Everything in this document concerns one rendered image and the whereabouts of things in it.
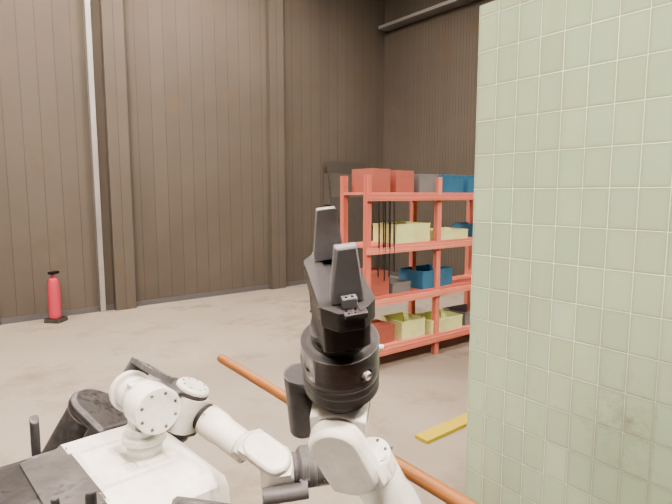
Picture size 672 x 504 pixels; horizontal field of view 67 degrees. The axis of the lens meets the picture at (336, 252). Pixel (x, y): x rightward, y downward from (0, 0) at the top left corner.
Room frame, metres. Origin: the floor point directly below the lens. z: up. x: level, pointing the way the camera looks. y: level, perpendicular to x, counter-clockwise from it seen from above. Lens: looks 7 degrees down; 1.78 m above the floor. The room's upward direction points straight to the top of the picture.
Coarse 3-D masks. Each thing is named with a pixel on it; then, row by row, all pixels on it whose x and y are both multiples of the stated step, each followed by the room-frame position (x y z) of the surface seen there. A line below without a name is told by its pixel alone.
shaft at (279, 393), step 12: (228, 360) 1.69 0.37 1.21; (240, 372) 1.60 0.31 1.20; (252, 372) 1.56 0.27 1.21; (264, 384) 1.48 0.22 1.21; (276, 396) 1.41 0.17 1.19; (396, 456) 1.04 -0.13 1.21; (408, 468) 1.00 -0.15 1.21; (420, 480) 0.96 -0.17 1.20; (432, 480) 0.95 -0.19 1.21; (432, 492) 0.94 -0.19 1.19; (444, 492) 0.92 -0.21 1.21; (456, 492) 0.91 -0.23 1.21
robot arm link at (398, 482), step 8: (400, 472) 0.62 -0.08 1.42; (392, 480) 0.60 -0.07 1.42; (400, 480) 0.62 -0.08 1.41; (384, 488) 0.60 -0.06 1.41; (392, 488) 0.60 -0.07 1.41; (400, 488) 0.61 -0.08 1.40; (408, 488) 0.63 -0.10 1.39; (360, 496) 0.62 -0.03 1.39; (368, 496) 0.60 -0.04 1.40; (376, 496) 0.60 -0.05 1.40; (384, 496) 0.60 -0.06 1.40; (392, 496) 0.61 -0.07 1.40; (400, 496) 0.61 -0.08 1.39; (408, 496) 0.62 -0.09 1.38; (416, 496) 0.64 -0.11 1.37
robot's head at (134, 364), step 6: (132, 360) 0.77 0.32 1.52; (138, 360) 0.76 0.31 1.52; (126, 366) 0.77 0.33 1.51; (132, 366) 0.77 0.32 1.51; (138, 366) 0.75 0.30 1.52; (144, 366) 0.74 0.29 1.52; (150, 366) 0.78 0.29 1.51; (144, 372) 0.78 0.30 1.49; (150, 372) 0.72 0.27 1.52; (156, 372) 0.71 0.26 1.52; (162, 372) 0.75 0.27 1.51; (162, 378) 0.72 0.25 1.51; (168, 378) 0.73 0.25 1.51
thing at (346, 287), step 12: (336, 252) 0.45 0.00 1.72; (348, 252) 0.45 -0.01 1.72; (336, 264) 0.46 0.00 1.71; (348, 264) 0.46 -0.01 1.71; (336, 276) 0.46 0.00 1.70; (348, 276) 0.46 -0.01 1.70; (360, 276) 0.47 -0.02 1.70; (336, 288) 0.47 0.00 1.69; (348, 288) 0.47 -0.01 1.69; (360, 288) 0.47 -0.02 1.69; (336, 300) 0.47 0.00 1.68; (348, 300) 0.47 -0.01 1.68; (360, 300) 0.48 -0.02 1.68
